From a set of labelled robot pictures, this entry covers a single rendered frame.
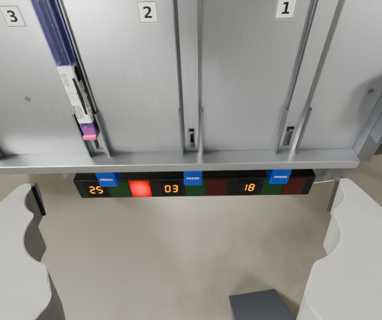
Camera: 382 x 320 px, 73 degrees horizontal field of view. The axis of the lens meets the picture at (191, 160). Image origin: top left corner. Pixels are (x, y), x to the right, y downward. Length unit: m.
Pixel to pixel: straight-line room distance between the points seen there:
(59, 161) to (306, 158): 0.29
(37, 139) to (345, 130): 0.35
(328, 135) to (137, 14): 0.23
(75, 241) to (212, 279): 0.56
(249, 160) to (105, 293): 0.96
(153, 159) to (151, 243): 0.79
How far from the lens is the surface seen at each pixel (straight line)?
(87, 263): 1.16
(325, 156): 0.33
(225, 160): 0.30
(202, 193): 0.38
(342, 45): 0.28
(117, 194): 0.40
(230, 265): 1.09
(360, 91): 0.31
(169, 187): 0.37
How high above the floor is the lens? 1.03
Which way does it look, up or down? 86 degrees down
